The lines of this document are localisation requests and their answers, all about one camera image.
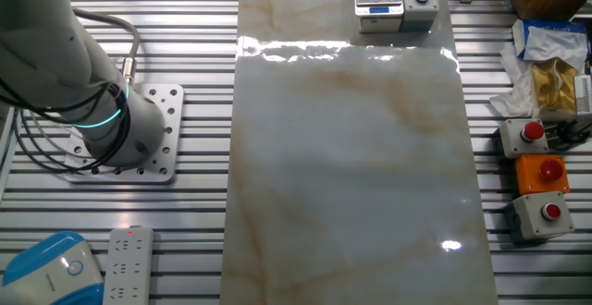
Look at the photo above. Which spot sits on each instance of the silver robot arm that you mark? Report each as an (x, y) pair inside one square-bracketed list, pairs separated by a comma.
[(51, 55)]

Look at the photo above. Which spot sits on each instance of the metal robot mounting plate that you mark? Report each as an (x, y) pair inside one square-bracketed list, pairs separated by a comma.
[(173, 134)]

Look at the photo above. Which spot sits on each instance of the grey box green button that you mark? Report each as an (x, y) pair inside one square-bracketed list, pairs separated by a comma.
[(420, 11)]

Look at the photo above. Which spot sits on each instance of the white power strip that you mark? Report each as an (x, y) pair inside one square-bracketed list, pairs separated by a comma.
[(128, 268)]

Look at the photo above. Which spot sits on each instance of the grey box red button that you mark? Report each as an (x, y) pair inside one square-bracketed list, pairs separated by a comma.
[(513, 141), (532, 222)]

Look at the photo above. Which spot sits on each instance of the crumpled plastic bag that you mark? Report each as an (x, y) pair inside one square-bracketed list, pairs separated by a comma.
[(513, 97)]

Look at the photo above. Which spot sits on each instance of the orange box red button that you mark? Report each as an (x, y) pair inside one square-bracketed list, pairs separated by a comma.
[(529, 178)]

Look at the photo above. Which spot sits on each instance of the yellow plastic packet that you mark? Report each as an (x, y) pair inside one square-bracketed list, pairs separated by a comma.
[(552, 90)]

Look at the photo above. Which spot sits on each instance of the blue tissue pack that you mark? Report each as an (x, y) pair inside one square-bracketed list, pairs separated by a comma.
[(555, 41)]

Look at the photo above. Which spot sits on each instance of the blue and white device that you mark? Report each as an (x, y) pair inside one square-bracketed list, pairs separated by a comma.
[(41, 272)]

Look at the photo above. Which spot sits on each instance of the small silver vented box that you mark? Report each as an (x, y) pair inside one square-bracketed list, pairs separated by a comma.
[(583, 94)]

